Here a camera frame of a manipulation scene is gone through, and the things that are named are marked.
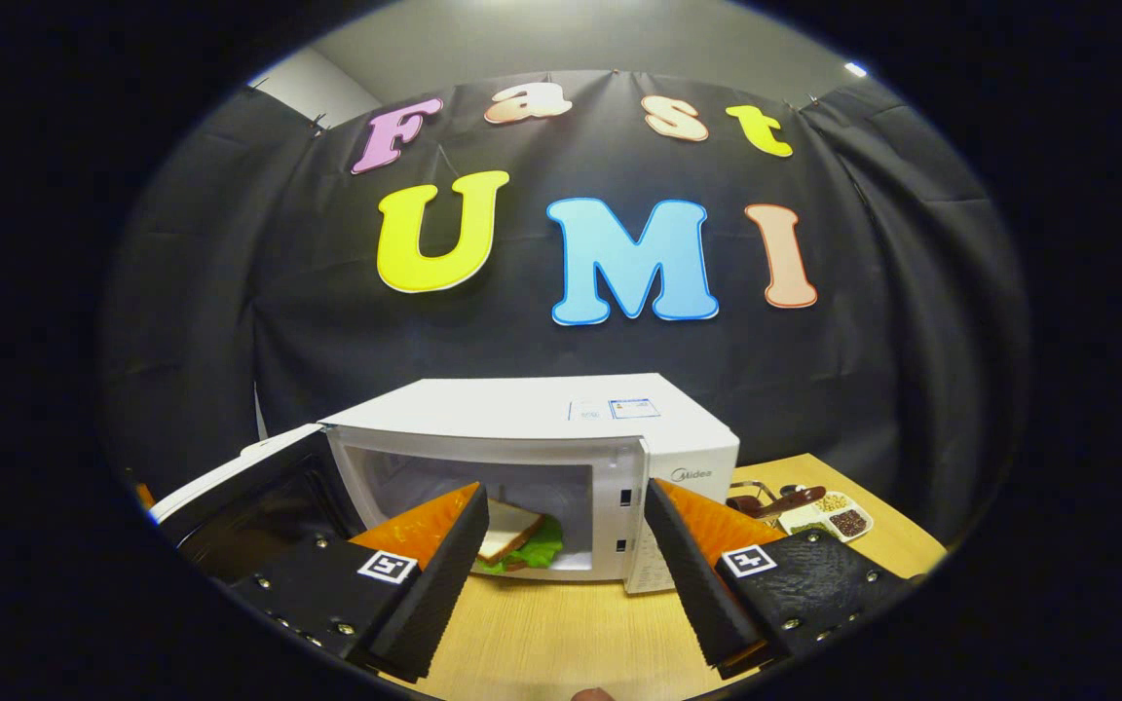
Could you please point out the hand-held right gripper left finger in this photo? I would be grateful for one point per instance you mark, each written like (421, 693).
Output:
(444, 584)

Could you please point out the white microwave oven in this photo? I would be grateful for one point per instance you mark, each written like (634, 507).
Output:
(522, 409)

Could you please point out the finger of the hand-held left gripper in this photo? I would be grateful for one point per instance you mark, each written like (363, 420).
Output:
(143, 495)

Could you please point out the white divided dish of beans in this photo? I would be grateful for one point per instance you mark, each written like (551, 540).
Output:
(839, 521)

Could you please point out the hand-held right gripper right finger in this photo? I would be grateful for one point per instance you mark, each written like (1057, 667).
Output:
(688, 584)

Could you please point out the sandwich with green lettuce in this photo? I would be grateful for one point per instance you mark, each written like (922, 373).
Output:
(507, 535)

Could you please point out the small ceiling light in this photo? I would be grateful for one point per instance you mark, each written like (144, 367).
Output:
(855, 70)

